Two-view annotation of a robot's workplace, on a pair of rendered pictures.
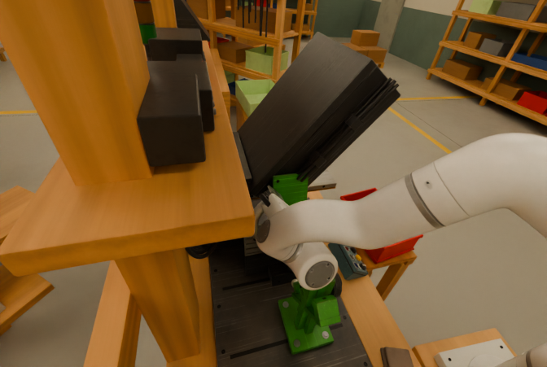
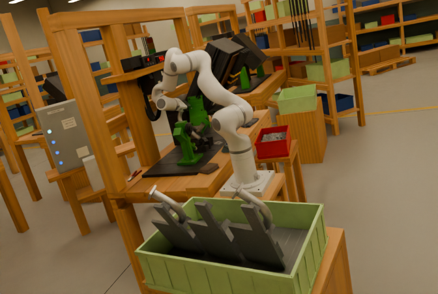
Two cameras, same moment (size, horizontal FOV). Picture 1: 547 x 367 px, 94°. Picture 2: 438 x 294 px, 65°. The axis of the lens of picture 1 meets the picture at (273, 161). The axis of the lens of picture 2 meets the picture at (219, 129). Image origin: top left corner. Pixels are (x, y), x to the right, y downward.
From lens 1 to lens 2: 2.10 m
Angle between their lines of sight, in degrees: 43
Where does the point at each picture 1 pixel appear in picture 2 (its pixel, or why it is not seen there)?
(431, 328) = (374, 275)
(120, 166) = (118, 70)
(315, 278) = (159, 104)
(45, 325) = not seen: hidden behind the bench
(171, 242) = (119, 79)
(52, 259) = (105, 81)
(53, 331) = not seen: hidden behind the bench
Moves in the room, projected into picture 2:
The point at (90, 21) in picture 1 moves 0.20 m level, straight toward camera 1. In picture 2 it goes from (113, 45) to (102, 47)
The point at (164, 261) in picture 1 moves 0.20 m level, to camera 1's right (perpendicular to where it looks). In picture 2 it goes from (130, 101) to (148, 100)
